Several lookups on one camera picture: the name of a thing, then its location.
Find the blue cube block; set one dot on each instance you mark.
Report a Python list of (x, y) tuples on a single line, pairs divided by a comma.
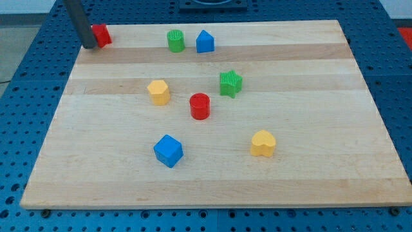
[(168, 151)]

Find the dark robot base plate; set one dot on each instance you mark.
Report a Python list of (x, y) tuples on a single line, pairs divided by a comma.
[(192, 5)]

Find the blue triangle block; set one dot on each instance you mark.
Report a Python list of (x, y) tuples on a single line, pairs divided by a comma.
[(205, 42)]

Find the yellow hexagon block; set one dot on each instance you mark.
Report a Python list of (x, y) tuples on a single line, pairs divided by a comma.
[(159, 92)]

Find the yellow heart block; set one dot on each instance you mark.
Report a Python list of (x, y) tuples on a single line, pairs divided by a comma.
[(263, 143)]

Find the red block behind rod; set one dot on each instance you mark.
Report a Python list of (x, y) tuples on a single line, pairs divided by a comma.
[(101, 33)]

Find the green cylinder block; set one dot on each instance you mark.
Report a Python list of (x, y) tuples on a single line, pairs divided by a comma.
[(175, 40)]

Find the red cylinder block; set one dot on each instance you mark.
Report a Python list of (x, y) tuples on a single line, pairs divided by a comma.
[(200, 106)]

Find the red object at right edge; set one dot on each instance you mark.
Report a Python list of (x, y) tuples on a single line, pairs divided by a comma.
[(406, 33)]

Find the grey cylindrical robot arm rod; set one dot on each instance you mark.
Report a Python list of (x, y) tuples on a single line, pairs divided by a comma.
[(81, 23)]

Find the green star block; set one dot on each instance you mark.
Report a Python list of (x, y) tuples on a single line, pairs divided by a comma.
[(230, 83)]

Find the light wooden board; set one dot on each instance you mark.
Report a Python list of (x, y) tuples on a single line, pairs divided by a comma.
[(301, 83)]

